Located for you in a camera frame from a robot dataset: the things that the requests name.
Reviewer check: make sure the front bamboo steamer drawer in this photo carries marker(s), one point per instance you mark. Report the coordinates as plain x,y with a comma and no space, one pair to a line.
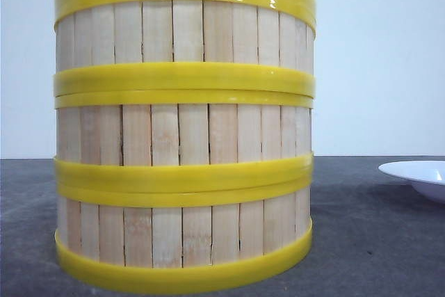
182,250

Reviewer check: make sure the white plate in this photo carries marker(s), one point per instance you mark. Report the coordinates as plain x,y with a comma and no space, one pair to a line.
425,177

